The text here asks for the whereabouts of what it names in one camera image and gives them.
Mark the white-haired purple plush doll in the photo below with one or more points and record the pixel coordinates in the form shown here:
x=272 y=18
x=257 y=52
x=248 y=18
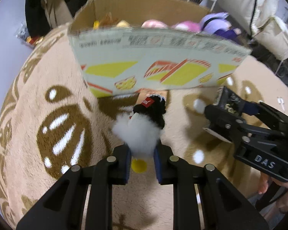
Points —
x=216 y=24

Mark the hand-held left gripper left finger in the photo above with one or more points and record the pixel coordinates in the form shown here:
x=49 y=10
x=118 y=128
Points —
x=127 y=165

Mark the pink bear plush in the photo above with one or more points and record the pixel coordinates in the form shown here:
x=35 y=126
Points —
x=186 y=26

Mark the cream padded chair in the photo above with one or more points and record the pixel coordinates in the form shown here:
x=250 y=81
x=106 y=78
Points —
x=249 y=2

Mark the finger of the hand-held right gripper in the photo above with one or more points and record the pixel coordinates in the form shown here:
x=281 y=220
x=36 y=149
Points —
x=220 y=118
x=250 y=107

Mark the dark hanging coat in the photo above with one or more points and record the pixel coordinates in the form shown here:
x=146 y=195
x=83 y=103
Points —
x=36 y=7

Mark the pile of shiny foil bags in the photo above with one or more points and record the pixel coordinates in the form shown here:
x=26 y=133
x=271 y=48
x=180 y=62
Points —
x=30 y=37

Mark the small yellow plush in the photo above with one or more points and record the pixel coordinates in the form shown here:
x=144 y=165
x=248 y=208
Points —
x=122 y=24

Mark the printed cardboard box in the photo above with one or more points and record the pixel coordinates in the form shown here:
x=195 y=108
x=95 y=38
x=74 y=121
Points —
x=146 y=52

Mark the beige patterned blanket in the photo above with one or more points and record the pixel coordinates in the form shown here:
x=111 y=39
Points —
x=50 y=88

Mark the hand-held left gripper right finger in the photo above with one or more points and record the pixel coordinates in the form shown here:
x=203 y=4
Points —
x=157 y=167

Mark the black white penguin plush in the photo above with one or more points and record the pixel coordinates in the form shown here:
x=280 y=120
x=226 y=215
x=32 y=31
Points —
x=139 y=131

